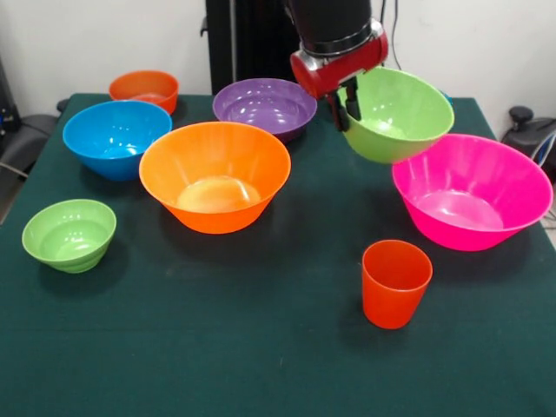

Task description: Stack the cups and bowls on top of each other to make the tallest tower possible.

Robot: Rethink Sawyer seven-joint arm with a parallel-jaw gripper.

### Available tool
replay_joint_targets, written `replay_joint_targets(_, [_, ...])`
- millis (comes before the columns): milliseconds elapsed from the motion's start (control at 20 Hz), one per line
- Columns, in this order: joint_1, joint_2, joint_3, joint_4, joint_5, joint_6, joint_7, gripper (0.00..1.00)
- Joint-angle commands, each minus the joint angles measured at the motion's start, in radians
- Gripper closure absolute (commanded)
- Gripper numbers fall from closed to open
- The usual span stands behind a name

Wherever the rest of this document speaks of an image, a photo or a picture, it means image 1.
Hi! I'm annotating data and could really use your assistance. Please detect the orange-red plastic cup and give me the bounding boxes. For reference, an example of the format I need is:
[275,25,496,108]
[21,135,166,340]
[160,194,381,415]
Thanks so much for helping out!
[361,239,434,330]

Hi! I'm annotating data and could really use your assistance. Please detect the large blue bowl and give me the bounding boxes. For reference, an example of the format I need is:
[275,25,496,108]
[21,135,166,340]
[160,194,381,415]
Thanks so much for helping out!
[62,100,174,182]

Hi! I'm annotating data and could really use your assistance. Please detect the purple bowl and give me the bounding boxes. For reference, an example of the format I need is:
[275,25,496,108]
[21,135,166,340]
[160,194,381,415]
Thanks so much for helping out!
[212,77,318,144]

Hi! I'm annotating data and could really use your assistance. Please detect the large pink bowl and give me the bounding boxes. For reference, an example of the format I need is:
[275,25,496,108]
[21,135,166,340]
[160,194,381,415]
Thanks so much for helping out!
[392,133,554,252]

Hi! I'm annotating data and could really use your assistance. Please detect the medium green bowl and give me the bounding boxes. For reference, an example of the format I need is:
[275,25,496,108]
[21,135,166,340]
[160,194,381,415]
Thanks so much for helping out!
[341,66,455,165]

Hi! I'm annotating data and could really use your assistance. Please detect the large orange bowl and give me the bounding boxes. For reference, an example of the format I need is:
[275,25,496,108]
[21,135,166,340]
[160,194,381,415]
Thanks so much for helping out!
[138,121,292,235]

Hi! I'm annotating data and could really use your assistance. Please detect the small orange bowl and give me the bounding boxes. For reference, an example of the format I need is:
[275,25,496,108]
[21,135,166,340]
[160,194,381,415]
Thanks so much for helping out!
[108,69,180,116]

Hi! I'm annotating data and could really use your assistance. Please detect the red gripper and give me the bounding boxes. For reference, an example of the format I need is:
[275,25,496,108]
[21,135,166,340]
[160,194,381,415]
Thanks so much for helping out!
[289,32,390,132]

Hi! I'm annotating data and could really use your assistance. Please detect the dark green tablecloth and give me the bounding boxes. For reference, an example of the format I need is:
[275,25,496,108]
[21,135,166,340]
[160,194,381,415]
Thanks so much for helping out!
[0,93,556,417]

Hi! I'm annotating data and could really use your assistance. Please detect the small green bowl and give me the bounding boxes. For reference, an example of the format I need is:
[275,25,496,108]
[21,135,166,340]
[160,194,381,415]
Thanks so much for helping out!
[21,198,117,275]

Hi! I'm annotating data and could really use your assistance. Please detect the black wall cable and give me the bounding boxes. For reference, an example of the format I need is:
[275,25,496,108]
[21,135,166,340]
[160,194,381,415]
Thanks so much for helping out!
[381,0,420,100]

